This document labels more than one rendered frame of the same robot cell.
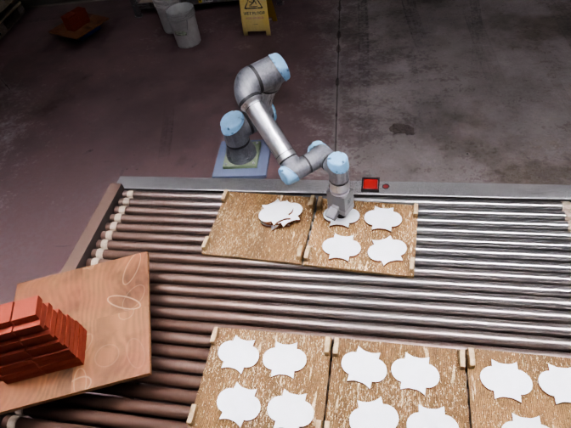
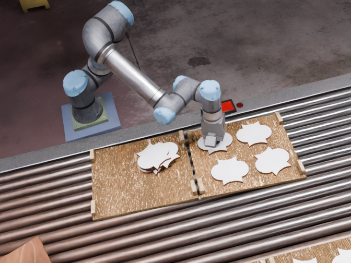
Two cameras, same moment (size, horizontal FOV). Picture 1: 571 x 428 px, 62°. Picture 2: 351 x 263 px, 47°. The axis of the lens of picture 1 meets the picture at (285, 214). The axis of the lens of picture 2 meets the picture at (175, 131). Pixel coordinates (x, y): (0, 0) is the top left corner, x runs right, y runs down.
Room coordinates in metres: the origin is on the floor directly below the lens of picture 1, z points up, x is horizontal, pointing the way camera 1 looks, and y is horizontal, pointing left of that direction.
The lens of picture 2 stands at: (0.29, 0.33, 2.25)
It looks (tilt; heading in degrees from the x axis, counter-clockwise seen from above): 47 degrees down; 339
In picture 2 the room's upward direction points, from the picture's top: 11 degrees counter-clockwise
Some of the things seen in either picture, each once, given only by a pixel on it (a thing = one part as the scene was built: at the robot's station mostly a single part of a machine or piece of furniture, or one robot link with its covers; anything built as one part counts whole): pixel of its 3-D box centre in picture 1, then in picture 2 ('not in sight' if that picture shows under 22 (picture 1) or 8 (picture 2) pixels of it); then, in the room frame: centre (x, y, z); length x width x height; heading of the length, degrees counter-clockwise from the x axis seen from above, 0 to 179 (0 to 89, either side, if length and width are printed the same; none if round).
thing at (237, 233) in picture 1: (261, 225); (141, 174); (1.32, 0.11, 0.93); 0.41 x 0.35 x 0.02; 70
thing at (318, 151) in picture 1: (319, 157); (186, 90); (1.37, -0.17, 1.20); 0.11 x 0.11 x 0.08; 24
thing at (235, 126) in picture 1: (235, 127); (79, 87); (1.84, 0.15, 1.06); 0.13 x 0.12 x 0.14; 114
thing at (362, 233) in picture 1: (362, 234); (242, 153); (1.17, -0.28, 0.93); 0.41 x 0.35 x 0.02; 69
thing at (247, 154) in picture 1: (239, 146); (85, 105); (1.85, 0.16, 0.94); 0.15 x 0.15 x 0.10
